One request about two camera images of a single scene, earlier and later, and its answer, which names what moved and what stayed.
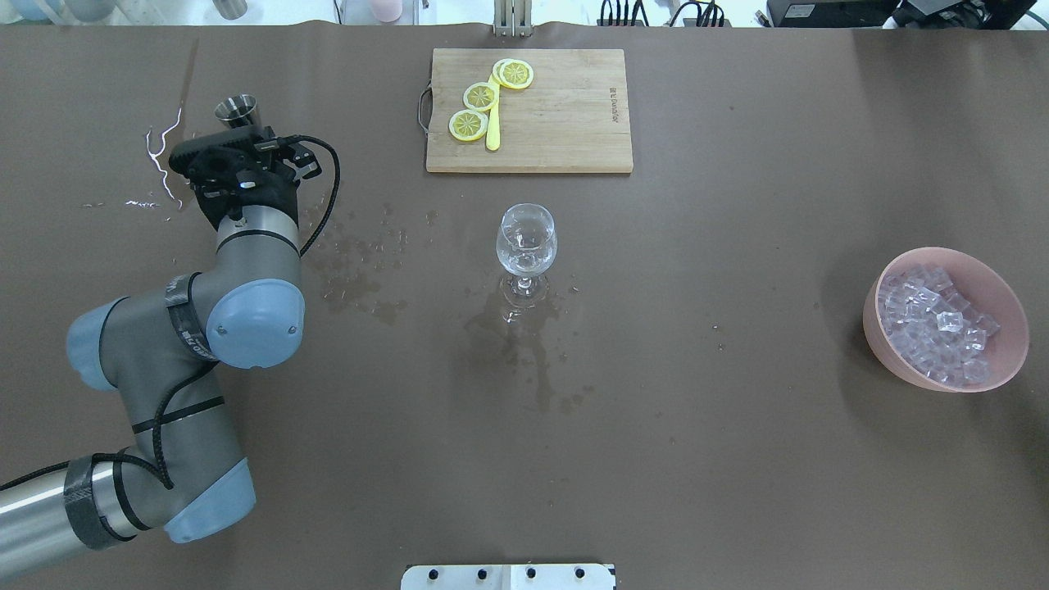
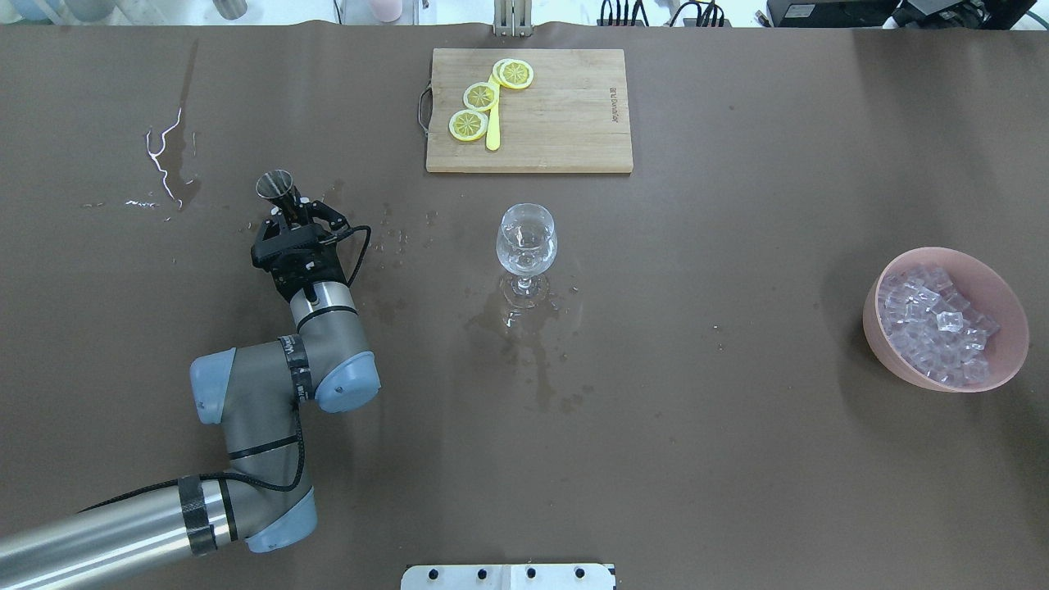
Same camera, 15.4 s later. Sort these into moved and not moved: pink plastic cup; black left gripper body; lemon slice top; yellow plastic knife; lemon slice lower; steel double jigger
Moved: steel double jigger; black left gripper body
Not moved: pink plastic cup; lemon slice top; lemon slice lower; yellow plastic knife
